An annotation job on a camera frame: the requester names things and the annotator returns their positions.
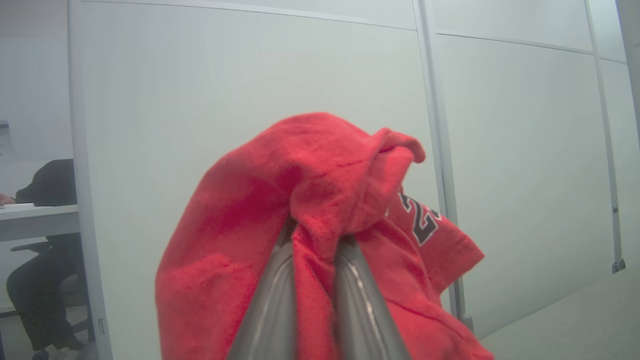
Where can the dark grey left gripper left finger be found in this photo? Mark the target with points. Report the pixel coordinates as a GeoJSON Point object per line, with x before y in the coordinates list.
{"type": "Point", "coordinates": [272, 310]}

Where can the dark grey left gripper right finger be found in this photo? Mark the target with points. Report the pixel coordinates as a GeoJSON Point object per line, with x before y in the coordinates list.
{"type": "Point", "coordinates": [362, 315]}

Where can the red jersey with white trim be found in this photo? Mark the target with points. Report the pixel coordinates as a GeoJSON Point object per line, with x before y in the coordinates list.
{"type": "Point", "coordinates": [240, 240]}

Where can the black office chair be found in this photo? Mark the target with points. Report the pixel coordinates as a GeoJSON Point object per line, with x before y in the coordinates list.
{"type": "Point", "coordinates": [60, 300]}

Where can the narrow white partition panel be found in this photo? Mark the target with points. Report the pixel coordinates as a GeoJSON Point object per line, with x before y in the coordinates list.
{"type": "Point", "coordinates": [525, 175]}

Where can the seated person in black clothes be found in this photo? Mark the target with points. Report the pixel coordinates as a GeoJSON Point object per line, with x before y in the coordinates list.
{"type": "Point", "coordinates": [42, 280]}

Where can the wide white partition panel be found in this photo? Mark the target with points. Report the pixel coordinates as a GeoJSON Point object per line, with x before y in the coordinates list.
{"type": "Point", "coordinates": [210, 85]}

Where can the white office desk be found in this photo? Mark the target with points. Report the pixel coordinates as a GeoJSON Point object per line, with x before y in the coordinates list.
{"type": "Point", "coordinates": [37, 220]}

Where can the grey partition post with foot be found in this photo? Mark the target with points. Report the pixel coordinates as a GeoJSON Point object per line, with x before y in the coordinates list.
{"type": "Point", "coordinates": [442, 150]}

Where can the grey partition post with bracket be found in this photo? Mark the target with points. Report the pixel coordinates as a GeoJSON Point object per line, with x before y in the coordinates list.
{"type": "Point", "coordinates": [606, 150]}

